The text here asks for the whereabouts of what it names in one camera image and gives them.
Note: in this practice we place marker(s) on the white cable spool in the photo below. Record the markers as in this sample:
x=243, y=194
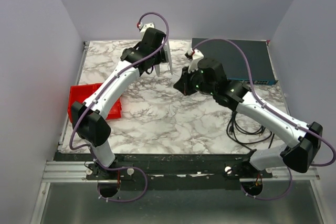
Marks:
x=157, y=67

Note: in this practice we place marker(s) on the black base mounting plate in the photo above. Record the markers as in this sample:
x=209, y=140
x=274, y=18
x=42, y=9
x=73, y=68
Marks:
x=134, y=172

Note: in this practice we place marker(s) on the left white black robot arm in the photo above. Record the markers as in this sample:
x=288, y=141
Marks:
x=89, y=117

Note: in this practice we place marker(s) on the red plastic bin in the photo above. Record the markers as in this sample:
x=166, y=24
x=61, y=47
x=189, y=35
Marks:
x=81, y=92

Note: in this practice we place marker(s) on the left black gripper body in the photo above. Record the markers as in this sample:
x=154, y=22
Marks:
x=163, y=54

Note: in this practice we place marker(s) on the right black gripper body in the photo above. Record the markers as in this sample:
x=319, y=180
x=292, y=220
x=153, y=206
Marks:
x=185, y=80

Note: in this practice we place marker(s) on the blue network switch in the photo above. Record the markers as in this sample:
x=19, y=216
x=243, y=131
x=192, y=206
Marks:
x=233, y=63

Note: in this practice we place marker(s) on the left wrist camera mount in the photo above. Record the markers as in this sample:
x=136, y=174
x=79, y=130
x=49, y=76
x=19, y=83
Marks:
x=143, y=27

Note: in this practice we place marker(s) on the aluminium extrusion rail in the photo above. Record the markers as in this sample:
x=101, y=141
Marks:
x=64, y=172

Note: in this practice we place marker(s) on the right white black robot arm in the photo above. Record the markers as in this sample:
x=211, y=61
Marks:
x=301, y=140

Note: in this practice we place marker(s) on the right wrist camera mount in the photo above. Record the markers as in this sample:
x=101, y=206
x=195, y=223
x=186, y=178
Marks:
x=195, y=56

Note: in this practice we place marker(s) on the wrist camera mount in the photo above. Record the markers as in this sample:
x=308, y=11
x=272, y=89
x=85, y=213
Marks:
x=195, y=56
x=143, y=27

